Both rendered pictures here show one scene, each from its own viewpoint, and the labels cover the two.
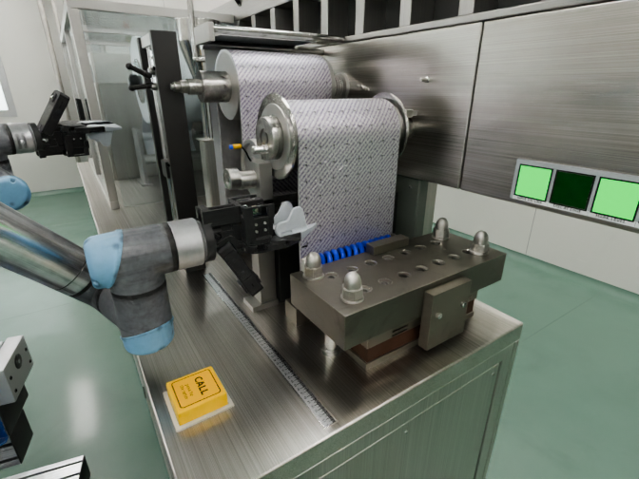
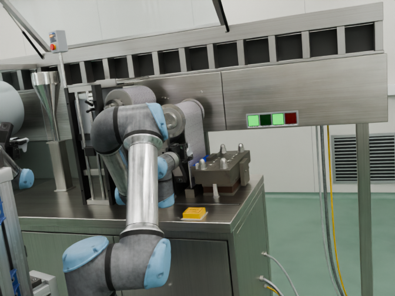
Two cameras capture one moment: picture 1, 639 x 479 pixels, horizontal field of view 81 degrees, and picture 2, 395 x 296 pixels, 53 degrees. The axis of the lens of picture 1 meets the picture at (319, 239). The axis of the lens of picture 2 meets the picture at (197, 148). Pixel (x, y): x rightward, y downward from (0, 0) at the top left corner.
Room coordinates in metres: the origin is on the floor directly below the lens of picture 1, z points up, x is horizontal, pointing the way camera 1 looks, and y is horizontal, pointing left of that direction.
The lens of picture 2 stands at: (-0.78, 0.99, 1.43)
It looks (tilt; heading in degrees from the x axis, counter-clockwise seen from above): 10 degrees down; 324
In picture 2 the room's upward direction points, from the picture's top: 6 degrees counter-clockwise
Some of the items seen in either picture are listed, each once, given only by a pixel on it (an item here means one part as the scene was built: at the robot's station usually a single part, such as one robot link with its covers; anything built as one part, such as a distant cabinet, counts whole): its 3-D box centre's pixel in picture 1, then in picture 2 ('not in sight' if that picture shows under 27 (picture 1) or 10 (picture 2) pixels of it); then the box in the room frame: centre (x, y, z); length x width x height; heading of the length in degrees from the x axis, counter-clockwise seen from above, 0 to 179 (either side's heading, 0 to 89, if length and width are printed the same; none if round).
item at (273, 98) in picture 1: (275, 137); (169, 120); (0.68, 0.08, 1.25); 0.15 x 0.01 x 0.15; 34
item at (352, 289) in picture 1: (352, 285); (223, 162); (0.50, -0.05, 1.05); 0.04 x 0.04 x 0.04
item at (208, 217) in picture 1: (236, 228); (176, 155); (0.57, 0.14, 1.12); 0.12 x 0.08 x 0.09; 124
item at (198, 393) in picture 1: (197, 393); (194, 212); (0.42, 0.18, 0.91); 0.07 x 0.07 x 0.02; 34
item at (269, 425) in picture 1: (183, 205); (24, 197); (1.49, 0.56, 0.88); 2.52 x 0.66 x 0.04; 34
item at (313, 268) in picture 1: (313, 263); (201, 164); (0.57, 0.01, 1.05); 0.04 x 0.04 x 0.04
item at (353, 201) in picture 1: (350, 206); (196, 144); (0.70, -0.06, 1.11); 0.23 x 0.01 x 0.18; 124
